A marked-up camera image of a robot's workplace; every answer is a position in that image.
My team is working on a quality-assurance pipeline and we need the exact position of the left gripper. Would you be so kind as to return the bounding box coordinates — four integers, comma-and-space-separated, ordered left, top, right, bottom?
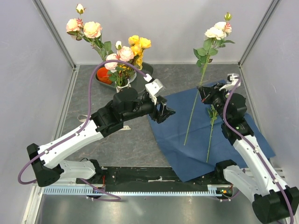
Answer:
122, 95, 176, 124

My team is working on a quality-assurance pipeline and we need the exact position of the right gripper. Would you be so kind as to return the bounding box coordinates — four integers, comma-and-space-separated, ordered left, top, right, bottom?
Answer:
197, 82, 229, 122

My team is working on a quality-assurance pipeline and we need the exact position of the pale pink flower stem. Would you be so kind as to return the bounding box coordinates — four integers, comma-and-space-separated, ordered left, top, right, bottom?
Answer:
206, 105, 218, 163

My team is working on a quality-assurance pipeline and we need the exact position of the blue wrapping paper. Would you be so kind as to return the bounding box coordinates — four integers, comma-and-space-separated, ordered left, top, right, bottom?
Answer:
147, 79, 276, 182

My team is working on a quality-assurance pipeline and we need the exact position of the white pink flower stem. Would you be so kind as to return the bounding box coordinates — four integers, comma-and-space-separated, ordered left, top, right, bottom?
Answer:
183, 12, 235, 146

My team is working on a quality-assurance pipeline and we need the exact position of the pink flower stem two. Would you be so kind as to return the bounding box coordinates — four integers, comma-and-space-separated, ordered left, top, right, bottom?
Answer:
104, 40, 138, 87

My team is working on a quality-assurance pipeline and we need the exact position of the yellow flower bunch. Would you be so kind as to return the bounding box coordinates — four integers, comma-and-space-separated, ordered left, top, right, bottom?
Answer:
115, 35, 151, 81

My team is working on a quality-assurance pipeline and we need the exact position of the pink flower stem one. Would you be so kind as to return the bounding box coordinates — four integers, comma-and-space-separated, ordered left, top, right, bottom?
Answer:
66, 3, 113, 61

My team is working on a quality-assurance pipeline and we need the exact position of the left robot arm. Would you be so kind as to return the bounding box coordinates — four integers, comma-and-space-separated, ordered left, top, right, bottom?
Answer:
27, 87, 175, 187

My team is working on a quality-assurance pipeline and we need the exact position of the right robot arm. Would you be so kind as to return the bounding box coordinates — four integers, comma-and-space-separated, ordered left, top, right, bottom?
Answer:
198, 83, 299, 224

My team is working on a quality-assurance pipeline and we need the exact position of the white ribbed vase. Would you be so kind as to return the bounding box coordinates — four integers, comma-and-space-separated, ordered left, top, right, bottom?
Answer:
116, 79, 131, 93

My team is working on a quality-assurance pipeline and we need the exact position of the dark grey tray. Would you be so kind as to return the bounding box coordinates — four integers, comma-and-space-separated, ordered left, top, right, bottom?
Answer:
95, 61, 155, 94

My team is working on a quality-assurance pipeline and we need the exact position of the grey plate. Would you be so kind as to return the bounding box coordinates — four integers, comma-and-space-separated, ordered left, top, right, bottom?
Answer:
128, 71, 137, 83

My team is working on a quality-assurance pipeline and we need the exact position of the orange cup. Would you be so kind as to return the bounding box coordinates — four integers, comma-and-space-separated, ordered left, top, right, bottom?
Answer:
96, 67, 112, 85

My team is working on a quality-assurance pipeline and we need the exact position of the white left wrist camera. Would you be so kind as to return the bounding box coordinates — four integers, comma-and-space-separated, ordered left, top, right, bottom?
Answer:
144, 74, 165, 105

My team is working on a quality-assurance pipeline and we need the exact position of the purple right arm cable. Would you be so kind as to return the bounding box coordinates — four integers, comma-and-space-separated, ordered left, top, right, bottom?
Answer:
221, 77, 295, 224

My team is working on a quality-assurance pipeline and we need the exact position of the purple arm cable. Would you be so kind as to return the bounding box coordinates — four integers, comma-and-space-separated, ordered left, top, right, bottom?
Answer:
221, 77, 295, 224
17, 59, 152, 202

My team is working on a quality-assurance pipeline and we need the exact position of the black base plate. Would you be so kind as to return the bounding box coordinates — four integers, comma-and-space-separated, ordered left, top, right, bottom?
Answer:
87, 167, 226, 192

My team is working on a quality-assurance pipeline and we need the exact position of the white slotted cable duct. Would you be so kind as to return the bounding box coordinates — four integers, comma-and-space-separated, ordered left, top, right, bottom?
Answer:
43, 185, 222, 197

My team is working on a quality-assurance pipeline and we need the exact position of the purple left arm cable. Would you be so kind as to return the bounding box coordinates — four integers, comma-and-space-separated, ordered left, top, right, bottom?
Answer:
17, 59, 152, 202

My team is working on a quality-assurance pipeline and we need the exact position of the right aluminium frame post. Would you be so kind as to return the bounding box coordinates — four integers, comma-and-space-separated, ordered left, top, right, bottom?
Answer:
238, 0, 281, 68

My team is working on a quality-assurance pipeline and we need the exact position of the aluminium frame post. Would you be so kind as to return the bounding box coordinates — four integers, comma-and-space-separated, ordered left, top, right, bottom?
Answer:
238, 0, 281, 68
32, 0, 77, 70

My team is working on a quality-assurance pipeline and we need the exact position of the left aluminium frame post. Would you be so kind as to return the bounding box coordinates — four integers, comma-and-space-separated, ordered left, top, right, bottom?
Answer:
32, 0, 77, 70

